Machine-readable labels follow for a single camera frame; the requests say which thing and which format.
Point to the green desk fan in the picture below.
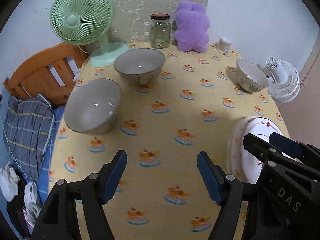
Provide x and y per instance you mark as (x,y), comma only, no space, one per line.
(80,15)

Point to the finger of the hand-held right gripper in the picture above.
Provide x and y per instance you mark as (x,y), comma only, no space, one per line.
(285,143)
(255,143)

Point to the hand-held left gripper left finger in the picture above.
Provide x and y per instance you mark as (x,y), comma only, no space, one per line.
(115,177)

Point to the wooden bed headboard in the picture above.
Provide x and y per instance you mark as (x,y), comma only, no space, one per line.
(37,72)

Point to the large grey floral bowl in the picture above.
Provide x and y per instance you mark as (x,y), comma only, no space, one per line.
(90,107)

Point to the red-rimmed white plate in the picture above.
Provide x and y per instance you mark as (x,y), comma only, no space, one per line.
(250,162)

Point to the white crumpled cloth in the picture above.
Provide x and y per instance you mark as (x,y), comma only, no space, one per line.
(8,182)

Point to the grey plaid pillow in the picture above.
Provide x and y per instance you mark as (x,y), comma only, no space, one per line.
(27,130)

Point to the small toothpick jar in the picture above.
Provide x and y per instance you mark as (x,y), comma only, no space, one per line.
(224,46)

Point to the purple plush toy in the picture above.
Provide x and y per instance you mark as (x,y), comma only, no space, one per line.
(191,27)

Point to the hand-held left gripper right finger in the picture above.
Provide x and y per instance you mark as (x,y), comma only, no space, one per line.
(210,177)

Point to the scalloped floral plate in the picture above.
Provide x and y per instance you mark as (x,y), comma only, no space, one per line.
(230,155)

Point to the blue checked bedsheet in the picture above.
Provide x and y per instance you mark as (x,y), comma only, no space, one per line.
(48,160)

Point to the pile of crumpled clothes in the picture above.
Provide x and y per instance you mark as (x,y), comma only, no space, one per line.
(32,200)

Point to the white electric fan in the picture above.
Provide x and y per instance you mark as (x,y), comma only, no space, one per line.
(285,85)

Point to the glass jar with dark lid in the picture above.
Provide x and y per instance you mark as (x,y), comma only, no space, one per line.
(160,33)

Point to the medium grey floral bowl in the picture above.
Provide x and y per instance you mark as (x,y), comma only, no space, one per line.
(138,63)

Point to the yellow printed tablecloth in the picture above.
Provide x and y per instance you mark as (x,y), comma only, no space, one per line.
(160,135)

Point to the small green-flowered bowl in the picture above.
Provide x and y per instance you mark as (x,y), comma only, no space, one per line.
(250,75)

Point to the green printed foam mat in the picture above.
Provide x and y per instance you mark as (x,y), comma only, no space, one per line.
(140,12)

